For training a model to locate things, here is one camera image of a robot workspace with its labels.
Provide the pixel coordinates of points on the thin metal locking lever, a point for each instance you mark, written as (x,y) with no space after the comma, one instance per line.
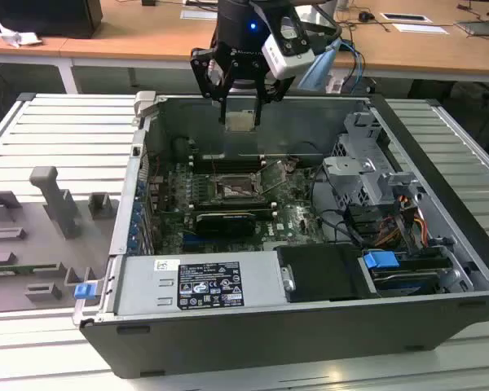
(213,169)

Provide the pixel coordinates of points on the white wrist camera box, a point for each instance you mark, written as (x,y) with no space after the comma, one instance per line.
(287,61)

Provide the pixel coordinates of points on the grey power supply with label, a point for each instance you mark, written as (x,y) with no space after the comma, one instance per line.
(146,285)

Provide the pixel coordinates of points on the grey case release latch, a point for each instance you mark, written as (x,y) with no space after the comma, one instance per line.
(144,104)

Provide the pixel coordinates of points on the CPU socket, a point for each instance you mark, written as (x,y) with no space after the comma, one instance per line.
(236,191)

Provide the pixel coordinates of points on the grey parts rack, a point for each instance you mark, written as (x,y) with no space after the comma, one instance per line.
(32,228)

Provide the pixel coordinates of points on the black plastic air shroud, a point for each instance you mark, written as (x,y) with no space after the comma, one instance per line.
(322,273)

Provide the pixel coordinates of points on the black graphics card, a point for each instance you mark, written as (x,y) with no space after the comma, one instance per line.
(224,223)

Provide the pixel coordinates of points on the wooden desk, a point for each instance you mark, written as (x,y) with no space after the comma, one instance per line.
(146,36)

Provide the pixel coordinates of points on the blue expansion slot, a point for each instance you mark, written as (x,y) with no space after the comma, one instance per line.
(195,242)

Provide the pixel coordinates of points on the silver metal disk bay cage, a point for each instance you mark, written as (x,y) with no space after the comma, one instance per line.
(350,171)

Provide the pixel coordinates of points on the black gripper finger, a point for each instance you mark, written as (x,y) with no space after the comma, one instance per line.
(274,93)
(205,77)

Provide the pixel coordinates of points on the black monitor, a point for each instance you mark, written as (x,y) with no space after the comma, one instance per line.
(40,16)

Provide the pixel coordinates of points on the clear flat tray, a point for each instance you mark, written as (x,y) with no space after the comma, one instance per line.
(478,27)

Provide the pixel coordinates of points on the white paper sheet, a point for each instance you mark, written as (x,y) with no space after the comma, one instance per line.
(421,28)

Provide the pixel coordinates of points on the blue plastic case latch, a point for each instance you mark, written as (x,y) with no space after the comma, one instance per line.
(85,291)

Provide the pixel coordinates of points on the black open PC case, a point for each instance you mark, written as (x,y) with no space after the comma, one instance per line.
(269,350)

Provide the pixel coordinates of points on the black computer mouse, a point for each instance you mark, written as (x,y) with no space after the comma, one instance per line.
(366,16)

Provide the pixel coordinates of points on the crumpled white paper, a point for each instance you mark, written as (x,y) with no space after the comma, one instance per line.
(16,37)

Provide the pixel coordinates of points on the blue disk carrier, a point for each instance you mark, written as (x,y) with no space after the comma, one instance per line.
(380,260)

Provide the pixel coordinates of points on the green motherboard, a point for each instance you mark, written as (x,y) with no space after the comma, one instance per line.
(297,220)

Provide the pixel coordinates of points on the RAM slot white clips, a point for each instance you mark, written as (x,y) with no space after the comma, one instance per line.
(269,212)
(228,203)
(228,163)
(228,156)

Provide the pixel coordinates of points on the silver square CPU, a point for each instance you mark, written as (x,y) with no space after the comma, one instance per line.
(239,122)

